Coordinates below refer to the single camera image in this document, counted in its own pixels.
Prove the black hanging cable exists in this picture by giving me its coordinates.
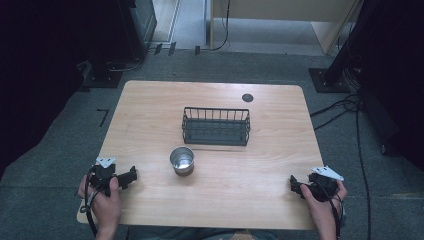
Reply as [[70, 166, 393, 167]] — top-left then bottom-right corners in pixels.
[[211, 0, 232, 52]]

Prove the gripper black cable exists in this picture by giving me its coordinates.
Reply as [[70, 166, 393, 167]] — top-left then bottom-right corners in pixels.
[[316, 181, 346, 240], [81, 165, 102, 238]]

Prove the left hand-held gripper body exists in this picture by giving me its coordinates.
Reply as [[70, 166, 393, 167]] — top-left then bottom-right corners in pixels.
[[87, 156, 118, 198]]

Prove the person's right hand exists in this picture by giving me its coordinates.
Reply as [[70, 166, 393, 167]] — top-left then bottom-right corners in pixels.
[[299, 179, 349, 231]]

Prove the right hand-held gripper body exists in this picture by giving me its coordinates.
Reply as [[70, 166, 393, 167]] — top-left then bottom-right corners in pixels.
[[307, 165, 345, 203]]

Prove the black stand with square base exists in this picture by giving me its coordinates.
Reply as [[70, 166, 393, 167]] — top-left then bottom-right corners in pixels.
[[307, 0, 378, 94]]

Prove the black stand with dark base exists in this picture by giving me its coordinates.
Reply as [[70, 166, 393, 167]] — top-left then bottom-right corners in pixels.
[[79, 0, 158, 90]]

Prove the light wooden cabinet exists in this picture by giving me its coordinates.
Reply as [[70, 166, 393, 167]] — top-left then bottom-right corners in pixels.
[[209, 0, 365, 56]]

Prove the metal cup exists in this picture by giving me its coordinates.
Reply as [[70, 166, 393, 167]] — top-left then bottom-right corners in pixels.
[[169, 145, 196, 178]]

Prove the black wire basket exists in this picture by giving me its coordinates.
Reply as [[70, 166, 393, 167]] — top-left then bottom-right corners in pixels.
[[181, 106, 252, 147]]

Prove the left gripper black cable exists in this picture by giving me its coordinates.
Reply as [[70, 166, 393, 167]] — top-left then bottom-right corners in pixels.
[[81, 165, 102, 238]]

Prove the black floor cable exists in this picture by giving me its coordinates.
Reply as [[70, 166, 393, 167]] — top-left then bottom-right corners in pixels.
[[309, 92, 374, 240]]

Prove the person's left hand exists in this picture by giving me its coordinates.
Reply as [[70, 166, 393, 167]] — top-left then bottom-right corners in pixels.
[[76, 175, 123, 235]]

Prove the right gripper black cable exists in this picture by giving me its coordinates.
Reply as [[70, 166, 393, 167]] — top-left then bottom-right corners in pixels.
[[316, 181, 346, 240]]

